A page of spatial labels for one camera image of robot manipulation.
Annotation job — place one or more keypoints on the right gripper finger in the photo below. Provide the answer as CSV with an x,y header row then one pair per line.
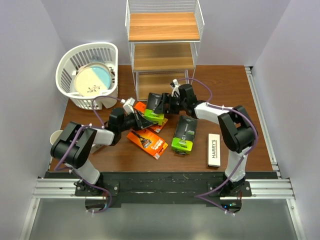
x,y
159,106
165,97

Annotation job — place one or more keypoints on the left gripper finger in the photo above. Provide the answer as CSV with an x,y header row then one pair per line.
x,y
139,116
144,123

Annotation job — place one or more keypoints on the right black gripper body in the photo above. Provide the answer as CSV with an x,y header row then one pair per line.
x,y
175,105

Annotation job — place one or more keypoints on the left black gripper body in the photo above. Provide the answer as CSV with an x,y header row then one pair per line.
x,y
131,122

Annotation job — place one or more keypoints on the green black razor box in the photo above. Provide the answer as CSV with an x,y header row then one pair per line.
x,y
153,102
184,136

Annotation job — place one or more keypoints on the orange Gillette razor pack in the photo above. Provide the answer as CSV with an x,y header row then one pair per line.
x,y
139,106
148,141

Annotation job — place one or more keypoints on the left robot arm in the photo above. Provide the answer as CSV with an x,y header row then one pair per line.
x,y
72,147

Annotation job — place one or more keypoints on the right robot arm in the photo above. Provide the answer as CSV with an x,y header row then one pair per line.
x,y
238,132

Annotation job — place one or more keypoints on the grey Harry's box left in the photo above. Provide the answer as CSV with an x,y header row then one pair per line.
x,y
95,147

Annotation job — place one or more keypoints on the white Harry's box right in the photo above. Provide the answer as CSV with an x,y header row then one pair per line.
x,y
214,147

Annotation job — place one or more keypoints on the cream and blue plate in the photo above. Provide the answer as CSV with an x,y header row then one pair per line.
x,y
92,80

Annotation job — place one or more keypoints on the white plastic laundry basket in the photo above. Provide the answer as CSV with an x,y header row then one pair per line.
x,y
95,52

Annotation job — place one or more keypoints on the cream paper cup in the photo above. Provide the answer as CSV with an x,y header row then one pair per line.
x,y
54,136

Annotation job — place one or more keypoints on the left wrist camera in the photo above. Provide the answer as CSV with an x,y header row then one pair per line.
x,y
128,105

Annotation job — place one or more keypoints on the white wire wooden shelf unit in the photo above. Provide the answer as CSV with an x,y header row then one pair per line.
x,y
164,39

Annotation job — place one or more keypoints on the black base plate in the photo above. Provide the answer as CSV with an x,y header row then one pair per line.
x,y
167,187

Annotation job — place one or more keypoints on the aluminium rail frame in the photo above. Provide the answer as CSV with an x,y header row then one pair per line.
x,y
56,213

